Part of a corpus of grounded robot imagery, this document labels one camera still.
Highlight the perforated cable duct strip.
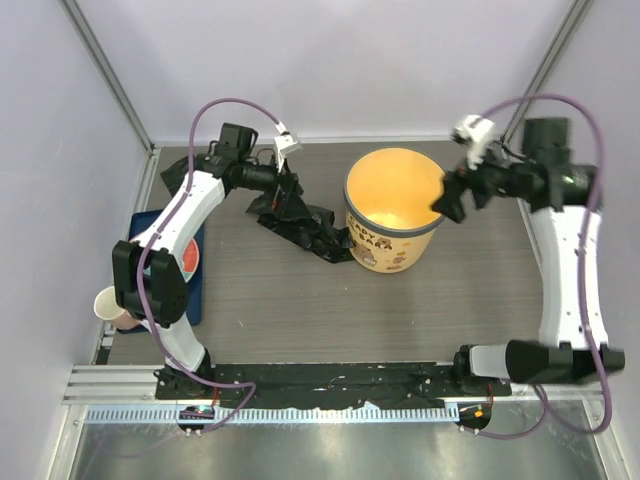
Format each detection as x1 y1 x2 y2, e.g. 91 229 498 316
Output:
85 403 459 425

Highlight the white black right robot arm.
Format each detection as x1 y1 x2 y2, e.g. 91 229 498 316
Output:
432 115 625 395

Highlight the yellow capybara trash bin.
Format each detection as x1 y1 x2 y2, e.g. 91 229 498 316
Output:
343 147 444 274

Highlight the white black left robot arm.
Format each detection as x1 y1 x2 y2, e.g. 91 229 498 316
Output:
112 123 301 399

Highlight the left aluminium corner post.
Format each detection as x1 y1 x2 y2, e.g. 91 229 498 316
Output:
59 0 154 154

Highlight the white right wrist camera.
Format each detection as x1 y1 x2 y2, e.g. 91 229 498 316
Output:
451 115 495 170

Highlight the aluminium corner post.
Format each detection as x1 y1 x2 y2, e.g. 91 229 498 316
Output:
59 0 154 154
504 0 595 143

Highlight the aluminium frame rail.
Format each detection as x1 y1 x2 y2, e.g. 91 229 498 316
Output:
61 362 171 406

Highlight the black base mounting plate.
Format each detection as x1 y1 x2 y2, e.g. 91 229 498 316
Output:
154 360 512 409

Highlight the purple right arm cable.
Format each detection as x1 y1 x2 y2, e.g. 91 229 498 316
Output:
469 93 614 439

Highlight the red and teal plate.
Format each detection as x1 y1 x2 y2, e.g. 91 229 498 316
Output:
141 236 202 285

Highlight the white paper cup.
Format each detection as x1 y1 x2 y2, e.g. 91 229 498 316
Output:
93 285 141 331

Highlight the right aluminium corner post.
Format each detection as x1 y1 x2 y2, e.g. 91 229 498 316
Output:
504 0 595 143

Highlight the black trash bag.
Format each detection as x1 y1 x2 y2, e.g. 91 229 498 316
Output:
159 155 359 267

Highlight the blue tray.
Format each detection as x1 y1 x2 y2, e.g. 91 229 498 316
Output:
128 210 205 326

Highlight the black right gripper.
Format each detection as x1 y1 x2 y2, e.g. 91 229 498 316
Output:
430 135 532 224

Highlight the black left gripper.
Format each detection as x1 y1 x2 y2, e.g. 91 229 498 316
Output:
239 152 313 219

